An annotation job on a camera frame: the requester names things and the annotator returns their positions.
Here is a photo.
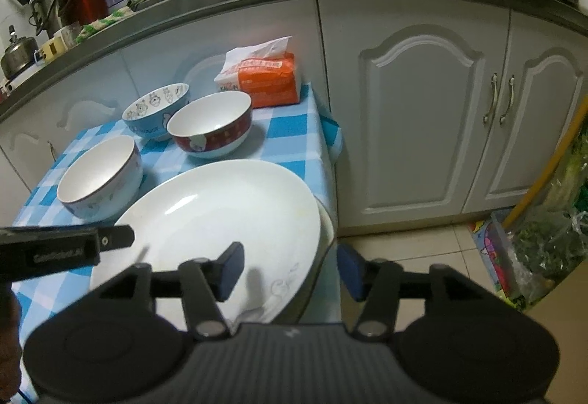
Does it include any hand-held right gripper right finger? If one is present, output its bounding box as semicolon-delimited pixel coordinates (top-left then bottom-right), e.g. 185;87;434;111
337;244;481;337

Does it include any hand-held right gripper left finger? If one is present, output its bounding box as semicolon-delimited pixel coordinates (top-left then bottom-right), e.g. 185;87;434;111
96;241;246;338

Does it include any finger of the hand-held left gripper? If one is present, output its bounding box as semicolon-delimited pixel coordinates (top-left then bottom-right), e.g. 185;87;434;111
94;224;135;252

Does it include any white plate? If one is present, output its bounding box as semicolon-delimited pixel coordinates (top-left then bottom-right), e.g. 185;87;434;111
89;160;322;324

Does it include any white floral bowl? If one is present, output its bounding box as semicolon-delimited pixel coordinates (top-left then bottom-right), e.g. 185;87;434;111
57;135;144;221

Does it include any blue cartoon bowl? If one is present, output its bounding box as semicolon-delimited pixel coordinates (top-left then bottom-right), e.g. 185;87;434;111
122;83;190;142

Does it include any red bowl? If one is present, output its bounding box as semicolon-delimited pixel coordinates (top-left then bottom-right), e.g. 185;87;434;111
166;92;253;159

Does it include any person's left forearm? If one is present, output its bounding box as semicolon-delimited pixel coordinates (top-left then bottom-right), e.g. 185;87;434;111
0;285;21;391

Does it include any colourful printed carton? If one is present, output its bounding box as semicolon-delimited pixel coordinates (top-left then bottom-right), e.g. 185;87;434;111
467;210;524;308

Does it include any blue white checked tablecloth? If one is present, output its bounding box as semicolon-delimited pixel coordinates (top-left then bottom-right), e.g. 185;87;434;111
9;82;344;340

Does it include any white induction cooker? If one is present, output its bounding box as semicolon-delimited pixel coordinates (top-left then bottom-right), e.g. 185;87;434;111
0;75;24;99

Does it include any white kitchen cabinet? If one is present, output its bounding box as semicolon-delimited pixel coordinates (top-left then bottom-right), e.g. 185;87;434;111
0;0;588;239

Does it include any orange tissue pack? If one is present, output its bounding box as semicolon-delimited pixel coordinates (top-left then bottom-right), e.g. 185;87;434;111
214;36;301;109

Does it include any steel kettle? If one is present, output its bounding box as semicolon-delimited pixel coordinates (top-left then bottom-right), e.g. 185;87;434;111
0;25;40;81

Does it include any green vegetable bag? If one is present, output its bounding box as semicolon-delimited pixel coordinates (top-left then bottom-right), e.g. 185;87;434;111
505;142;588;308

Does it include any green dishcloth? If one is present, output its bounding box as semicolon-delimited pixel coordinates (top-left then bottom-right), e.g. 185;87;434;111
76;6;134;42

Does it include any yellow broom handle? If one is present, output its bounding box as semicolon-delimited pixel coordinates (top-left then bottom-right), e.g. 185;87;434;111
503;94;588;230

